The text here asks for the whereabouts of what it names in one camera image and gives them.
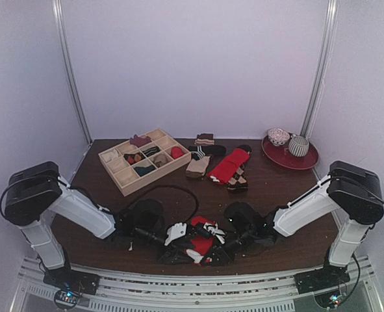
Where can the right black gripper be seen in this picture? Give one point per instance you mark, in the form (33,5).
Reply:
(219,251)

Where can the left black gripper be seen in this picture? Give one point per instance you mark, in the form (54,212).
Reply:
(171,257)

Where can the red sock with stripes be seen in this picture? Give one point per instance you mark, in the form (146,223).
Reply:
(202,245)

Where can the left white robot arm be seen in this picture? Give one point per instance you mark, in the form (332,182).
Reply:
(38,189)

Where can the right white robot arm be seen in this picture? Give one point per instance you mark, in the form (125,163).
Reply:
(349,188)

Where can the red folded sock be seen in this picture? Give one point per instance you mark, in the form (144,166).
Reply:
(225,170)

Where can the beige brown folded sock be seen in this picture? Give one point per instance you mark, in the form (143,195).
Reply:
(196,169)

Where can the teal sock in box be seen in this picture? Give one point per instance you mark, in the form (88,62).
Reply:
(144,170)

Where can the beige sock in box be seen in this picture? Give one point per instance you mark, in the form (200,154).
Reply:
(161,159)

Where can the wooden compartment box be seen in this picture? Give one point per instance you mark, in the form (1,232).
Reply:
(124,175)

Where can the red rolled sock in box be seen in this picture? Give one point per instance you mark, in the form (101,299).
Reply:
(176,152)

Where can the strawberry pattern sock in box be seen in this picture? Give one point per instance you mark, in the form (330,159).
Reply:
(133,158)

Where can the black striped sock in box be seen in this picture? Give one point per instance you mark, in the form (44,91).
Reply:
(151,151)

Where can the black white striped sock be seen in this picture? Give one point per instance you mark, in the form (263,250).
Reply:
(198,152)

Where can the red plate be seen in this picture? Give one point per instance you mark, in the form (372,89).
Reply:
(281,156)

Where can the brown striped folded sock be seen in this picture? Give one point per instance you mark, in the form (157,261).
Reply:
(205,139)

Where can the purple sock in box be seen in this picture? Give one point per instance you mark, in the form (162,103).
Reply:
(140,141)

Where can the dotted white bowl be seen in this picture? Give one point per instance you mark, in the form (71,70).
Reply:
(278,136)

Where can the striped ceramic cup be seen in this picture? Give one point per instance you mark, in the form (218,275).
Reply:
(298,146)

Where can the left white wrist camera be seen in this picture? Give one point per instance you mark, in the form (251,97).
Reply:
(175,232)

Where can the front aluminium rail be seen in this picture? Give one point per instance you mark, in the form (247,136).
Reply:
(123,291)

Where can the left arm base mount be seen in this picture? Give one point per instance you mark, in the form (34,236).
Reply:
(71,284)

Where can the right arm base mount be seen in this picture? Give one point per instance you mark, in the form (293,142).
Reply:
(325,284)

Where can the right aluminium frame post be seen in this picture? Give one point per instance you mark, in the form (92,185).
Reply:
(321,68)

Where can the aluminium frame post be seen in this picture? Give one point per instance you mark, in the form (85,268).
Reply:
(321,68)
(70,76)

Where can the left aluminium frame post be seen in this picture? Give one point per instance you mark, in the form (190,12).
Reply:
(70,76)

